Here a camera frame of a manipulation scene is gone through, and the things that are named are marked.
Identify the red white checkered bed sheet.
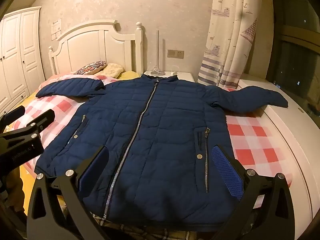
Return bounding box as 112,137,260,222
11,74,293,189

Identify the beige wall socket plate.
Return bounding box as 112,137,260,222
167,50,185,59

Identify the patterned pillow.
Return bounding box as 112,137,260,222
74,60,108,75

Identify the white window platform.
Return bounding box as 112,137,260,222
225,77,320,240

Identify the white wooden headboard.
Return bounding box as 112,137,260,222
48,21,145,77

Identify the navy blue puffer jacket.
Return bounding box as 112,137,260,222
34,75,289,232

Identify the dark window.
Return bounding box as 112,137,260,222
264,0,320,133

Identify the white wardrobe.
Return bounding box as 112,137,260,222
0,6,46,117

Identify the white cable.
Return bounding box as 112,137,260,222
150,64,181,77

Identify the white pole lamp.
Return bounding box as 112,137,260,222
145,29,166,77

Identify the white nightstand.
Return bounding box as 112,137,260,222
142,71,193,83

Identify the yellow pillow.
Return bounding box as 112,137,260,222
117,71,140,81

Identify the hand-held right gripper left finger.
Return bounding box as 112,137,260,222
26,145,110,240

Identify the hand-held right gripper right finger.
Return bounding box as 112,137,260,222
211,144,295,240

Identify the boat print curtain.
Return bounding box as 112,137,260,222
197,0,268,89

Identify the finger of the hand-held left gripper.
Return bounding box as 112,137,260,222
0,106,26,132
0,109,55,143

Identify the cream pillow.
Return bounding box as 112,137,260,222
100,63,124,78

